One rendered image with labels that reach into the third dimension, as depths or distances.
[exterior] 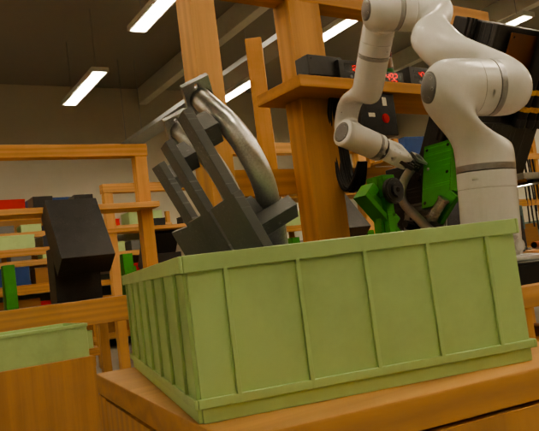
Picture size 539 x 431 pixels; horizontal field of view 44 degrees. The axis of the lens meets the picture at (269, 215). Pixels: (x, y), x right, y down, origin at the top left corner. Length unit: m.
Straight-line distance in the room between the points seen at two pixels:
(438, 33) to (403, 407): 1.05
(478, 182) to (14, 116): 11.03
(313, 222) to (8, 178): 9.87
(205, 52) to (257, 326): 1.51
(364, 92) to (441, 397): 1.34
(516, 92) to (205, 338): 0.96
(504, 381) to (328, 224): 1.53
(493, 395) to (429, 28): 1.02
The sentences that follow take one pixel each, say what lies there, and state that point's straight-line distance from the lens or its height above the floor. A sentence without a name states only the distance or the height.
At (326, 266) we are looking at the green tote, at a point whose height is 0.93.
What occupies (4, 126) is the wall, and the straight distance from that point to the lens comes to 12.02.
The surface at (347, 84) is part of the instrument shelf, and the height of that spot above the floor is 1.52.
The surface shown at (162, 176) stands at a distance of 1.14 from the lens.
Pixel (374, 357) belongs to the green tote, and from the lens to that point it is 0.76.
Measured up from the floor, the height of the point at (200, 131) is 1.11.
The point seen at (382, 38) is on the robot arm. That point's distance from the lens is 1.91.
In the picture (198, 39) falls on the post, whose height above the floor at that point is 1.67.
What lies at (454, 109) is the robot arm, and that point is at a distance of 1.39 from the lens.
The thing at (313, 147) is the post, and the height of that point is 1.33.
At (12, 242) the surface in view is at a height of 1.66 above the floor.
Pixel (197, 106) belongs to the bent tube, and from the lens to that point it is 0.87.
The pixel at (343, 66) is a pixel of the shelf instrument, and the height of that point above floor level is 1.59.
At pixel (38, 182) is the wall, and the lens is 11.92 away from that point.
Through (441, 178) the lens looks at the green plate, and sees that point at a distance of 2.15.
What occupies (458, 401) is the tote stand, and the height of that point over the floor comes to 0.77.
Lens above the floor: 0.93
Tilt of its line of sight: 5 degrees up
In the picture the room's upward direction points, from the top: 7 degrees counter-clockwise
